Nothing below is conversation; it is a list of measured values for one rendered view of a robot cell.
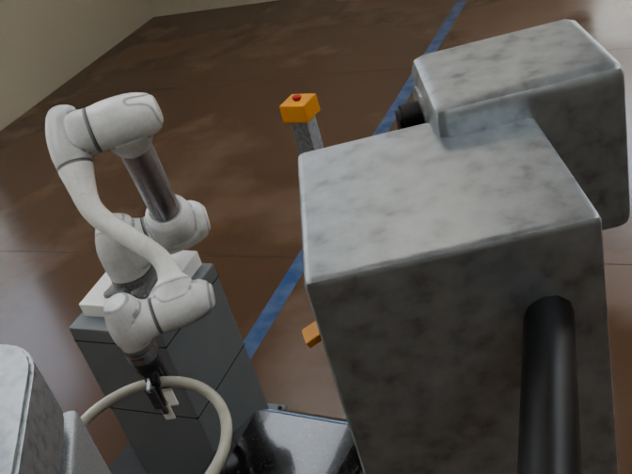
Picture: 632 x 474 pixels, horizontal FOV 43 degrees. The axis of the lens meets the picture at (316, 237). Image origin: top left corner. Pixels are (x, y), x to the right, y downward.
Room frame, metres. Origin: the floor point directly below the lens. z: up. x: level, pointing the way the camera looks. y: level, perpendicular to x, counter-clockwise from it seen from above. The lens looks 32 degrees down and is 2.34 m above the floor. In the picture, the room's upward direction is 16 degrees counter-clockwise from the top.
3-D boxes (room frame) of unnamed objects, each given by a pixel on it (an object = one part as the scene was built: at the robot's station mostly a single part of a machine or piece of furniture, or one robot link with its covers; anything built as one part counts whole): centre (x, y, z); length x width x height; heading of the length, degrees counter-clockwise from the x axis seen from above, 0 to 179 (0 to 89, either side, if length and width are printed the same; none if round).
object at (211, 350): (2.46, 0.66, 0.40); 0.50 x 0.50 x 0.80; 60
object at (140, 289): (2.44, 0.67, 0.88); 0.22 x 0.18 x 0.06; 153
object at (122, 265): (2.46, 0.65, 1.02); 0.18 x 0.16 x 0.22; 97
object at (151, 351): (1.79, 0.55, 1.05); 0.09 x 0.09 x 0.06
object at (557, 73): (0.62, -0.19, 2.00); 0.20 x 0.18 x 0.15; 54
